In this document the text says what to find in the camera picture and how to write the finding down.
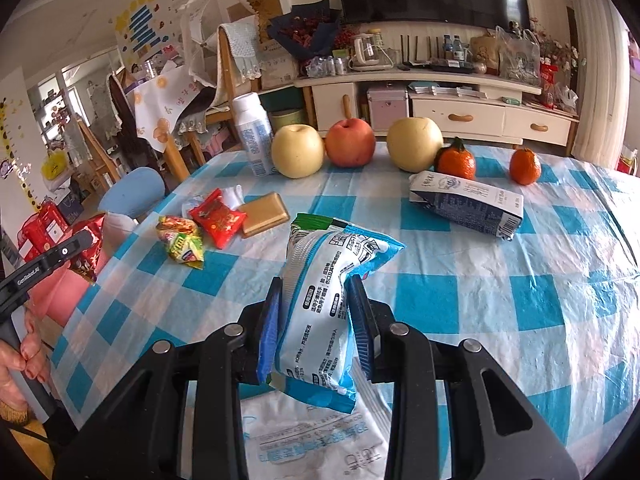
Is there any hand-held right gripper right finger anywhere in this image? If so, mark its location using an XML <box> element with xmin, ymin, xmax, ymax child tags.
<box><xmin>346</xmin><ymin>275</ymin><xmax>581</xmax><ymax>480</ymax></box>

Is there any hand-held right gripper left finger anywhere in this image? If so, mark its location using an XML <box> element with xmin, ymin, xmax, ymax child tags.
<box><xmin>52</xmin><ymin>276</ymin><xmax>283</xmax><ymax>480</ymax></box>

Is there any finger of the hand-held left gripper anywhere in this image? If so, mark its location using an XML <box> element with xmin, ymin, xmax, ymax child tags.
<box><xmin>46</xmin><ymin>231</ymin><xmax>105</xmax><ymax>276</ymax></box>

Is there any red emblem snack packet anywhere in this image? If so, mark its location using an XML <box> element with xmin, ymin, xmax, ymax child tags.
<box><xmin>70</xmin><ymin>212</ymin><xmax>107</xmax><ymax>283</ymax></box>

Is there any pink plastic basin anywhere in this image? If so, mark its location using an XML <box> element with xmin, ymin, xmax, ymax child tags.
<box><xmin>27</xmin><ymin>255</ymin><xmax>113</xmax><ymax>328</ymax></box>

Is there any blue white wipes pack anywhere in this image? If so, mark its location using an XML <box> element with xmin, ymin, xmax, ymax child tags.
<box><xmin>270</xmin><ymin>212</ymin><xmax>407</xmax><ymax>415</ymax></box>

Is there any gold box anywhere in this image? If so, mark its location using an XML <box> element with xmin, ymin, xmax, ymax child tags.
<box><xmin>237</xmin><ymin>191</ymin><xmax>291</xmax><ymax>239</ymax></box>

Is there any white feather print wipes pack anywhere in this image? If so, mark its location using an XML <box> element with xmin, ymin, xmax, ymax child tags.
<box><xmin>240</xmin><ymin>360</ymin><xmax>396</xmax><ymax>480</ymax></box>

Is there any person's left hand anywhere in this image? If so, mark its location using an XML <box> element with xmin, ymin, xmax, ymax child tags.
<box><xmin>0</xmin><ymin>316</ymin><xmax>52</xmax><ymax>412</ymax></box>

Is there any red gift box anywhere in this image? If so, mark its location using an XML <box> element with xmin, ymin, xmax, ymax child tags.
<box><xmin>17</xmin><ymin>201</ymin><xmax>73</xmax><ymax>261</ymax></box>

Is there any dark blue gift bag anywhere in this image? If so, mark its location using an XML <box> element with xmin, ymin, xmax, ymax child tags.
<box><xmin>60</xmin><ymin>192</ymin><xmax>85</xmax><ymax>222</ymax></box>

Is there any pale round cushion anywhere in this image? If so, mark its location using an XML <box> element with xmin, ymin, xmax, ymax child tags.
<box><xmin>102</xmin><ymin>211</ymin><xmax>140</xmax><ymax>235</ymax></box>

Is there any blue padded stool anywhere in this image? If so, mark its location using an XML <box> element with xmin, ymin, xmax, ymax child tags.
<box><xmin>97</xmin><ymin>166</ymin><xmax>167</xmax><ymax>217</ymax></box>

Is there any yellow bag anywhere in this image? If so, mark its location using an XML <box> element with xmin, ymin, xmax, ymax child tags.
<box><xmin>41</xmin><ymin>149</ymin><xmax>69</xmax><ymax>181</ymax></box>

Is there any light wooden chair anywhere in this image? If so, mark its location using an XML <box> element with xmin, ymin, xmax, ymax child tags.
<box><xmin>162</xmin><ymin>22</ymin><xmax>263</xmax><ymax>173</ymax></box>
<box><xmin>75</xmin><ymin>112</ymin><xmax>123</xmax><ymax>193</ymax></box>

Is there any blue checkered tablecloth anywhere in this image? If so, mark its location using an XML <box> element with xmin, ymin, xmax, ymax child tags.
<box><xmin>47</xmin><ymin>139</ymin><xmax>640</xmax><ymax>478</ymax></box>

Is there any yellow red snack packet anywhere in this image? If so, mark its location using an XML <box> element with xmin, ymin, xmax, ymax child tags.
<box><xmin>157</xmin><ymin>214</ymin><xmax>202</xmax><ymax>237</ymax></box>

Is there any yellow green snack packet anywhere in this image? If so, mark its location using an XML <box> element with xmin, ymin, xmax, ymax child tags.
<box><xmin>167</xmin><ymin>232</ymin><xmax>207</xmax><ymax>268</ymax></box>

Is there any small red gold-print packet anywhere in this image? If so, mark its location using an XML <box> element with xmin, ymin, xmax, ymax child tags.
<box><xmin>189</xmin><ymin>188</ymin><xmax>248</xmax><ymax>250</ymax></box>

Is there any dark wooden chair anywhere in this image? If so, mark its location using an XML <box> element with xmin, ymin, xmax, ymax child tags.
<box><xmin>106</xmin><ymin>72</ymin><xmax>148</xmax><ymax>166</ymax></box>

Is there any dark blue milk carton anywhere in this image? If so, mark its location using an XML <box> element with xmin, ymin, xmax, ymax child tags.
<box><xmin>409</xmin><ymin>170</ymin><xmax>525</xmax><ymax>242</ymax></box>

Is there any orange print white tablecloth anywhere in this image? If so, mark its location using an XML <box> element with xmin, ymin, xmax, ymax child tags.
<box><xmin>132</xmin><ymin>62</ymin><xmax>203</xmax><ymax>153</ymax></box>

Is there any yellow pear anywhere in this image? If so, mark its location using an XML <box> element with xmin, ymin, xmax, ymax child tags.
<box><xmin>386</xmin><ymin>116</ymin><xmax>444</xmax><ymax>173</ymax></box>
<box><xmin>271</xmin><ymin>124</ymin><xmax>326</xmax><ymax>179</ymax></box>

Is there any red apple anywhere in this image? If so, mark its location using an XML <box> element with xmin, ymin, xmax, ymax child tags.
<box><xmin>325</xmin><ymin>117</ymin><xmax>377</xmax><ymax>168</ymax></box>

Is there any tangerine with leaves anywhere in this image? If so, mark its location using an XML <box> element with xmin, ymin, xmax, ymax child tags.
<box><xmin>434</xmin><ymin>137</ymin><xmax>477</xmax><ymax>181</ymax></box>

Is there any white bottle blue label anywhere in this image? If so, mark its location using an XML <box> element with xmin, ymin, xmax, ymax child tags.
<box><xmin>231</xmin><ymin>92</ymin><xmax>275</xmax><ymax>177</ymax></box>

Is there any pale green bin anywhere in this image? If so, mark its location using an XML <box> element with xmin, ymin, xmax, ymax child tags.
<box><xmin>270</xmin><ymin>108</ymin><xmax>307</xmax><ymax>133</ymax></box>

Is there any pink metal case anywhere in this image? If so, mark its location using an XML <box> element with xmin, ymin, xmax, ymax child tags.
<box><xmin>366</xmin><ymin>87</ymin><xmax>409</xmax><ymax>132</ymax></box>

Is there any white television cabinet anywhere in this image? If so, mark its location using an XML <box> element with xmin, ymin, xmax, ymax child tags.
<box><xmin>294</xmin><ymin>67</ymin><xmax>583</xmax><ymax>148</ymax></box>

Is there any orange tangerine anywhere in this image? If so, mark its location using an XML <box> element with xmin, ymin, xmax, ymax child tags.
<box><xmin>509</xmin><ymin>147</ymin><xmax>542</xmax><ymax>186</ymax></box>

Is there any white mesh food cover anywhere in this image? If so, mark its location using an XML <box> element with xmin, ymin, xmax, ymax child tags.
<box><xmin>179</xmin><ymin>0</ymin><xmax>251</xmax><ymax>108</ymax></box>

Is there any pale green lace chair cover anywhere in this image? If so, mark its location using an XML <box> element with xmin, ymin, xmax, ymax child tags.
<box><xmin>218</xmin><ymin>20</ymin><xmax>264</xmax><ymax>95</ymax></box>

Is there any white printed sack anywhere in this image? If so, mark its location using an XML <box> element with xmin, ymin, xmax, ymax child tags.
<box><xmin>260</xmin><ymin>42</ymin><xmax>302</xmax><ymax>90</ymax></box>

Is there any pack of small glass bottles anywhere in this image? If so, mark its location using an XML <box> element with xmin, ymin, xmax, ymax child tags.
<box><xmin>306</xmin><ymin>54</ymin><xmax>351</xmax><ymax>79</ymax></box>

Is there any black router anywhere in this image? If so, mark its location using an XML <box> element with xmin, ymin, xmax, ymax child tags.
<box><xmin>399</xmin><ymin>34</ymin><xmax>443</xmax><ymax>70</ymax></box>

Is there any glass electric kettle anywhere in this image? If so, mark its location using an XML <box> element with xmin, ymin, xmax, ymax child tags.
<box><xmin>349</xmin><ymin>31</ymin><xmax>394</xmax><ymax>72</ymax></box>

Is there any brown paper bag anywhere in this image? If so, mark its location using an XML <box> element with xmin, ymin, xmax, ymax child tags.
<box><xmin>469</xmin><ymin>34</ymin><xmax>502</xmax><ymax>77</ymax></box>

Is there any dark blue flower bouquet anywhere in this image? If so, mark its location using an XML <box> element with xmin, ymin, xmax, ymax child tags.
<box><xmin>266</xmin><ymin>1</ymin><xmax>345</xmax><ymax>61</ymax></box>

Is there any red snack bag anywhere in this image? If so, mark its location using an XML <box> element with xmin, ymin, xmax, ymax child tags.
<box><xmin>539</xmin><ymin>62</ymin><xmax>562</xmax><ymax>110</ymax></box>

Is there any clear plastic bag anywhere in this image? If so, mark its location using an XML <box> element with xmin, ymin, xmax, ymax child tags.
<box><xmin>495</xmin><ymin>25</ymin><xmax>542</xmax><ymax>86</ymax></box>

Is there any white curtain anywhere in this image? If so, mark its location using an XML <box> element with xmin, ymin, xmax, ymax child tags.
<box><xmin>570</xmin><ymin>0</ymin><xmax>632</xmax><ymax>166</ymax></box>

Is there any blue yellow wall chart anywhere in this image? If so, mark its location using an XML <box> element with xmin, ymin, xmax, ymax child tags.
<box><xmin>114</xmin><ymin>0</ymin><xmax>173</xmax><ymax>58</ymax></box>

